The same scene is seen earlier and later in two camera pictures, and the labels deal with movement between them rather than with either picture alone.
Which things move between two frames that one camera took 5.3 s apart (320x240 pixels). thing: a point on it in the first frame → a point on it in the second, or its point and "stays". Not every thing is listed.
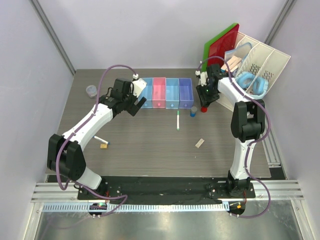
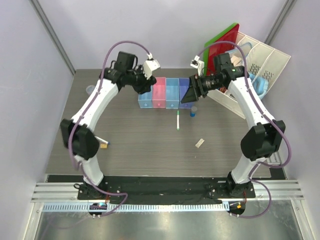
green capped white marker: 178,120 stays
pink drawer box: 159,92 stays
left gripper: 134,99 → 146,84
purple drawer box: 186,93 stays
